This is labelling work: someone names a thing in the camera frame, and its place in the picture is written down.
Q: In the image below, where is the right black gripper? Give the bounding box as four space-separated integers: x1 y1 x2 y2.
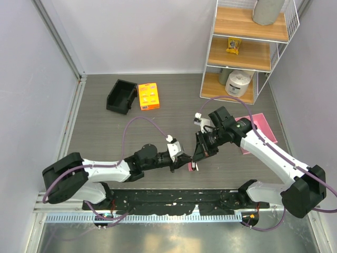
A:
193 127 227 162

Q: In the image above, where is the pink strap keyring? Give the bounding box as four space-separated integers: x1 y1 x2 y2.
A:
188 161 199 171

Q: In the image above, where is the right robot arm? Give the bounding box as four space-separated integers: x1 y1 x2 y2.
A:
192 106 326 218

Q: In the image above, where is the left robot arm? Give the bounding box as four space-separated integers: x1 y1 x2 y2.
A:
42 141 195 210

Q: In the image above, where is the pink plastic tray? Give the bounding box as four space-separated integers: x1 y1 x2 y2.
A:
235 113 278 155

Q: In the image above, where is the orange cardboard box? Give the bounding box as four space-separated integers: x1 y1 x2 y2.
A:
138 83 160 111

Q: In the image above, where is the white paper roll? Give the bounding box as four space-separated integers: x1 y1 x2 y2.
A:
225 70 254 98

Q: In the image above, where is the grey can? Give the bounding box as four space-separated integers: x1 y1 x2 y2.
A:
218 68 233 85

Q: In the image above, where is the black plastic bin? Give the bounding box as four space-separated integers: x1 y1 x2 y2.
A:
106 79 138 115

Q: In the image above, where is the yellow snack packet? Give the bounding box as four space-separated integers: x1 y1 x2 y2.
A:
226 37 242 55

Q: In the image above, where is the grey felt cylinder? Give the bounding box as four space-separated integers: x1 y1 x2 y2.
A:
252 0 285 26

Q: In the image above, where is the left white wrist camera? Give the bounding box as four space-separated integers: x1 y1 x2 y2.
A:
166 135 184 162

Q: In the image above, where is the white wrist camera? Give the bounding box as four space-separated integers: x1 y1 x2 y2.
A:
193 112 211 133
166 135 184 162

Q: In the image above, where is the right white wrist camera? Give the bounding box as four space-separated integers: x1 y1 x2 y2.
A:
193 112 211 133

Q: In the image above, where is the white slotted cable duct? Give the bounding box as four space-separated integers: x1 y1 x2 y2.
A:
45 212 242 224

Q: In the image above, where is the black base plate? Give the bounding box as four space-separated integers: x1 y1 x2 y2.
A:
92 189 270 216

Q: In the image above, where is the white wire wooden shelf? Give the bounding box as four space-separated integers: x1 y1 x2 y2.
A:
200 1 300 104

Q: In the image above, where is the aluminium frame rail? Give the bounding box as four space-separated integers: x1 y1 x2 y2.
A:
31 0 87 82

